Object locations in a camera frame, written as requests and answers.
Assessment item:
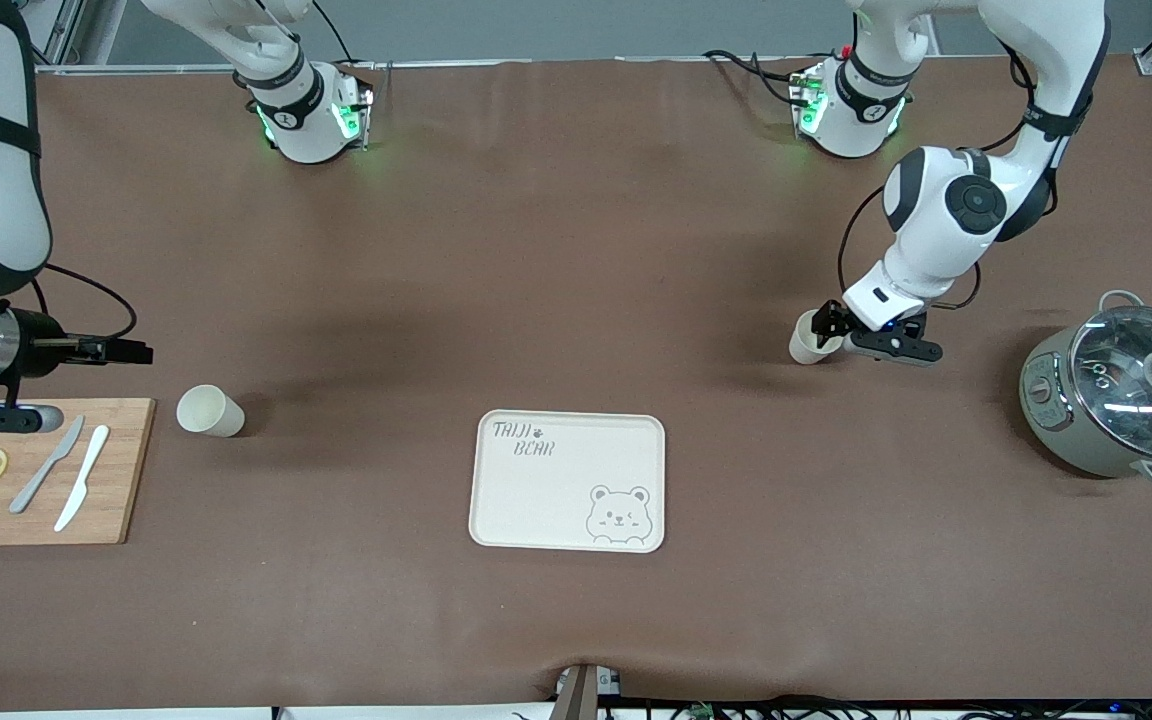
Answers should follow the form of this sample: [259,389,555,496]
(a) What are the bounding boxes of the white plastic cup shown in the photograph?
[788,308,843,366]
[176,385,245,439]

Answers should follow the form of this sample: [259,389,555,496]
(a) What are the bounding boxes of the cream tray with bear print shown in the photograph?
[468,410,667,554]

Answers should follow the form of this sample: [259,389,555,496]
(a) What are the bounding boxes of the sage green electric cooking pot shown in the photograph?
[1019,290,1152,489]

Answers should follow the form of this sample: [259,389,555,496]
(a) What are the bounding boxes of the glass pot lid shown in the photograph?
[1069,305,1152,463]

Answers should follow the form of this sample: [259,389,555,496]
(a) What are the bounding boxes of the black right arm base cable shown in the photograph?
[311,0,357,66]

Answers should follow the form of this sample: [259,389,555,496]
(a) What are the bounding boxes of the black left arm base cables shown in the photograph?
[701,48,809,107]

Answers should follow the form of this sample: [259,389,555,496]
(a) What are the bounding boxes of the wooden cutting board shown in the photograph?
[0,398,157,546]

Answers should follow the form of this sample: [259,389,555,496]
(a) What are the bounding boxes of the white plastic knife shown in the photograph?
[54,425,111,533]

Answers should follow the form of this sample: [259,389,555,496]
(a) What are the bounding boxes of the grey plastic knife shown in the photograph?
[9,415,85,515]

